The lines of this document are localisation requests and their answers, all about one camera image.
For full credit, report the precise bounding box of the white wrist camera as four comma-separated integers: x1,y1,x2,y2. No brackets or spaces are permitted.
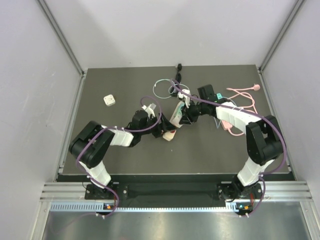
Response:
141,103,156,118
177,89,191,108

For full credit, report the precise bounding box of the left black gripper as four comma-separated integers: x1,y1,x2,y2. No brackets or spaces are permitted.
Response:
139,111,178,138

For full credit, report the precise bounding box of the aluminium frame rail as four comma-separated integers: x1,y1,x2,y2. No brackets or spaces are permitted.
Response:
35,0,85,77

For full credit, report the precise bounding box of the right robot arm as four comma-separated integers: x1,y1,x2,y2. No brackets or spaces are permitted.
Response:
178,84,287,201

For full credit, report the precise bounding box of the teal plug on beige strip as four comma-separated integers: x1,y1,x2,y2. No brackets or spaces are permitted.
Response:
175,104,184,115

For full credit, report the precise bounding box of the green plug on beige strip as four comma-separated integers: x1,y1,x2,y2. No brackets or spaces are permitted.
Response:
174,111,182,119

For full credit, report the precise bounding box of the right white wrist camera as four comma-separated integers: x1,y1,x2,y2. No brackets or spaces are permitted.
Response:
177,89,191,108

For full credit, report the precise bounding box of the white cube charger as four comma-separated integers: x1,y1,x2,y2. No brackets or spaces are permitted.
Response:
170,115,182,128

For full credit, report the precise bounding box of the teal charger on pink strip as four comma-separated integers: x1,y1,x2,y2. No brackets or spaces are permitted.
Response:
216,93,223,100

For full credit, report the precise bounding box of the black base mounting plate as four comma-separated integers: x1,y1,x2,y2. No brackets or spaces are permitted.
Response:
84,174,262,206

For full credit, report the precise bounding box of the black power cord with plug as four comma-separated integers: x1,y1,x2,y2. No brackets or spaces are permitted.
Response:
173,62,183,88

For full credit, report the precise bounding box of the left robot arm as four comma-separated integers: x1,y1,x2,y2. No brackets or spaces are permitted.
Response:
68,110,177,200

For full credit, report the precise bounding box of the light blue cable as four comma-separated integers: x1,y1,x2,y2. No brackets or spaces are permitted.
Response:
213,96,238,130

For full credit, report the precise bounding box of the slotted grey cable duct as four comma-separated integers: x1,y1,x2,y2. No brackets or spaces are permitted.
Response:
50,202,249,213

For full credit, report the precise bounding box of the light teal usb cable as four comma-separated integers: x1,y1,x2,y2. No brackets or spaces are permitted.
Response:
152,78,180,99

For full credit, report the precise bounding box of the pink power cord with plug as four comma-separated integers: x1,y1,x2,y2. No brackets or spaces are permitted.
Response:
222,83,261,137

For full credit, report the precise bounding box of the beige wooden power strip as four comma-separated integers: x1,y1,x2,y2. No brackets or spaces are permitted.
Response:
162,101,185,142

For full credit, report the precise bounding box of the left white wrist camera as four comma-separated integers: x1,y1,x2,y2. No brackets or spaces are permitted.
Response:
141,103,156,118

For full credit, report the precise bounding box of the white square plug adapter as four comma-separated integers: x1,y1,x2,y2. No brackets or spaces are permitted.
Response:
103,94,116,107

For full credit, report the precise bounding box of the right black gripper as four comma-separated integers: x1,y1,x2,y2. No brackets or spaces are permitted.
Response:
179,99,208,125

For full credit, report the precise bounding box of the pink power strip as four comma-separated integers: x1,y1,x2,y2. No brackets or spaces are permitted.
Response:
221,120,233,131

